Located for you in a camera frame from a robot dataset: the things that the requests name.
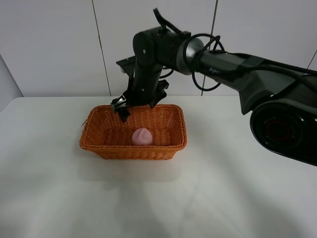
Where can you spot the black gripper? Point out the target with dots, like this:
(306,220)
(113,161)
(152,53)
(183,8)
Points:
(144,88)

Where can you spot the pink peach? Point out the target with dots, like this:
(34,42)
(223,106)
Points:
(142,137)

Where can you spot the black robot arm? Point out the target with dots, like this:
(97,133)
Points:
(281,99)

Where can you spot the orange woven plastic basket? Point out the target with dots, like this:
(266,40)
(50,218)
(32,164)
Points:
(107,136)

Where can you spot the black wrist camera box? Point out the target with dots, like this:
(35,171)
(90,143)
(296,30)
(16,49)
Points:
(127,65)

